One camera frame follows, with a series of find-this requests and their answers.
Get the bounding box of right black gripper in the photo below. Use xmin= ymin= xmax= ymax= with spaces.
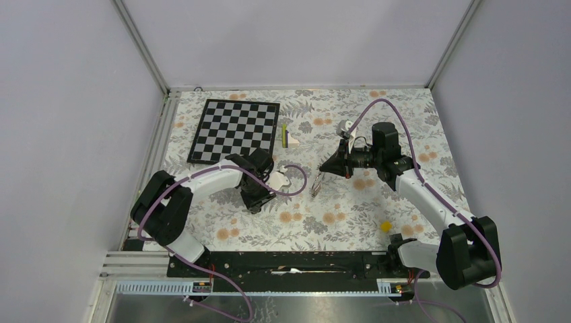
xmin=320 ymin=139 xmax=382 ymax=180

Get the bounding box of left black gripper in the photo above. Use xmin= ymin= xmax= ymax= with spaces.
xmin=240 ymin=174 xmax=276 ymax=213

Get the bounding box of metal keyring with keys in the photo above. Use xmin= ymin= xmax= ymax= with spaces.
xmin=310 ymin=172 xmax=325 ymax=198

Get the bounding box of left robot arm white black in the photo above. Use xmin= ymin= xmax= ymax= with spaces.
xmin=130 ymin=148 xmax=275 ymax=277

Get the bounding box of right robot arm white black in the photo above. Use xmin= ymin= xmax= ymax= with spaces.
xmin=319 ymin=120 xmax=502 ymax=290

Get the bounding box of floral patterned mat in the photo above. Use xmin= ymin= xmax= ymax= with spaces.
xmin=162 ymin=88 xmax=469 ymax=251

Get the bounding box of green white small block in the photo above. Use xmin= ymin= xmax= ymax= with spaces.
xmin=281 ymin=124 xmax=300 ymax=149

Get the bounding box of black white chessboard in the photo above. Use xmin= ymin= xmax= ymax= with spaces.
xmin=187 ymin=99 xmax=280 ymax=165

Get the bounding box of yellow small cube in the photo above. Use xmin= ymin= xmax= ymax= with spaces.
xmin=379 ymin=221 xmax=393 ymax=233

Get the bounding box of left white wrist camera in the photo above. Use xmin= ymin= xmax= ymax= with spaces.
xmin=265 ymin=166 xmax=291 ymax=191

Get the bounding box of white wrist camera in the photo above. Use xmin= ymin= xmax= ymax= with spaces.
xmin=336 ymin=119 xmax=356 ymax=153
xmin=265 ymin=166 xmax=291 ymax=191

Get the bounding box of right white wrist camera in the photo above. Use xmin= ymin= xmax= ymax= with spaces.
xmin=336 ymin=119 xmax=356 ymax=153

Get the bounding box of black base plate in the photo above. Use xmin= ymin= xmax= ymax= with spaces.
xmin=167 ymin=251 xmax=419 ymax=293

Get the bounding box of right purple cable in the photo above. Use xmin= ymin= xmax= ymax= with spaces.
xmin=347 ymin=98 xmax=503 ymax=322

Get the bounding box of purple cable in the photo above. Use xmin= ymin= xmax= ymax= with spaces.
xmin=347 ymin=98 xmax=503 ymax=322
xmin=136 ymin=164 xmax=308 ymax=322

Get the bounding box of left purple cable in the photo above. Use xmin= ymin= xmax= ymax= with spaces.
xmin=136 ymin=164 xmax=308 ymax=322

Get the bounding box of white slotted cable duct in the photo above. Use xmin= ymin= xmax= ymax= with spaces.
xmin=116 ymin=279 xmax=401 ymax=297

